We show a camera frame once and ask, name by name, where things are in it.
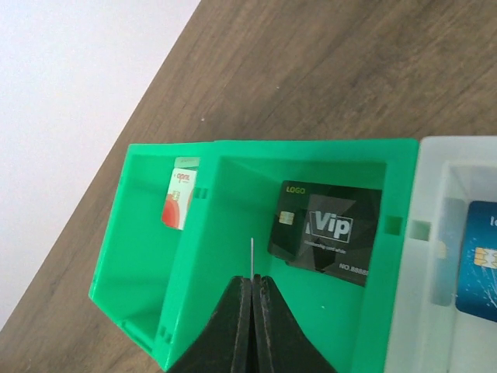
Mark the red dotted card stack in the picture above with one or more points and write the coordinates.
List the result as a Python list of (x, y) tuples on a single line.
[(180, 192)]

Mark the black vip credit card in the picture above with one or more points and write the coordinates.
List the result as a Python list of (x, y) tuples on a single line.
[(252, 259)]

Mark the blue card stack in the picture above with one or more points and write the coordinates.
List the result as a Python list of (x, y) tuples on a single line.
[(465, 264)]

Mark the dark card stack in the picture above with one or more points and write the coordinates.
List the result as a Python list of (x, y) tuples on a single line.
[(325, 228)]

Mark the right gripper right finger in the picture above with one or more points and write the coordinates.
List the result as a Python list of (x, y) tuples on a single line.
[(279, 344)]

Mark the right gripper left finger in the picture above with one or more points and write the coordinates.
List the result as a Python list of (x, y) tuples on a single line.
[(225, 344)]

